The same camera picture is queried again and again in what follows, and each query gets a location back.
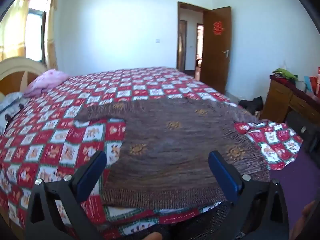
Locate pink pillow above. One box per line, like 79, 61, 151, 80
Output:
24, 69, 70, 98

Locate brown door frame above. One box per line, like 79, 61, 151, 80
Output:
177, 1, 212, 77

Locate brown wooden desk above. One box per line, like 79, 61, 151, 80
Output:
260, 76, 320, 125

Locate cream wooden headboard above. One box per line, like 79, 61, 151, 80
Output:
0, 57, 49, 100

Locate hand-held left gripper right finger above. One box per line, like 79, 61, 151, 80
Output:
208, 151, 290, 240

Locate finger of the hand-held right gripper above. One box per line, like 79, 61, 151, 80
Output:
285, 110, 320, 153

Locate red checkered printed quilt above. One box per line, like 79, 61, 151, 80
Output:
0, 67, 304, 240

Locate window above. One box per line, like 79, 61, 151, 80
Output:
24, 0, 49, 64

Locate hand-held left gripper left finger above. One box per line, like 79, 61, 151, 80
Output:
26, 151, 107, 240

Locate black bag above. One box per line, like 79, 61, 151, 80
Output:
239, 97, 264, 116

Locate person's left hand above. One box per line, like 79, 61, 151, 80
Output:
135, 231, 164, 240

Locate green cloth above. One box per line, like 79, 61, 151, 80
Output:
272, 68, 299, 81

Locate brown knit sweater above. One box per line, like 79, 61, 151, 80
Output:
74, 96, 271, 209

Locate brown wooden door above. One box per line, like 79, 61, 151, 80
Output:
199, 6, 232, 93

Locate dark red cloth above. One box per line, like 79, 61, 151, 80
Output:
270, 74, 298, 87

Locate grey white pillow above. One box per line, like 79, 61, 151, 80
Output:
0, 92, 30, 134

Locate red gift bags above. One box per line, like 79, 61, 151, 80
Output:
309, 67, 320, 95

